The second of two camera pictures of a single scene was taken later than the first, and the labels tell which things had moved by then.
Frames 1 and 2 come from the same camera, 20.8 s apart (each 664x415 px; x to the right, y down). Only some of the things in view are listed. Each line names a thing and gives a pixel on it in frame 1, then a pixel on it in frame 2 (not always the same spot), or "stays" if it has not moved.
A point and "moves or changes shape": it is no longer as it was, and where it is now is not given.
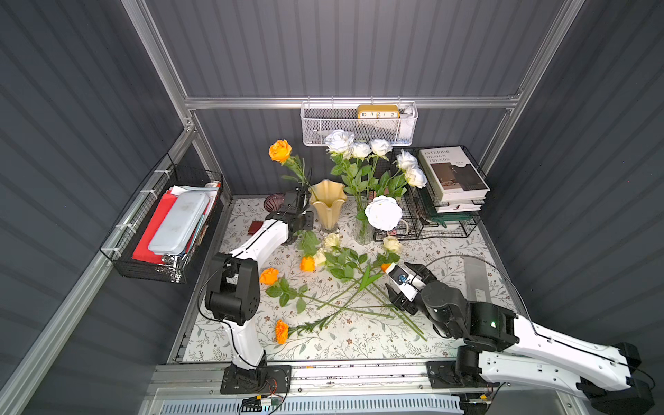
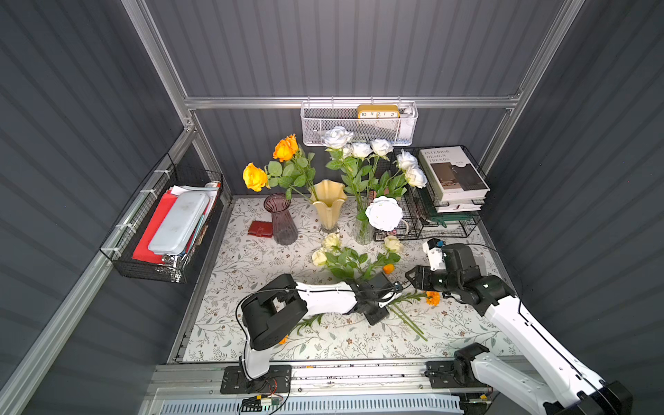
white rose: [413, 176] stays
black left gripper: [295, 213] → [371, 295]
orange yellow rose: [280, 150] moves or changes shape
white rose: [360, 150] stays
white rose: [339, 143] stays
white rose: [378, 148] stays
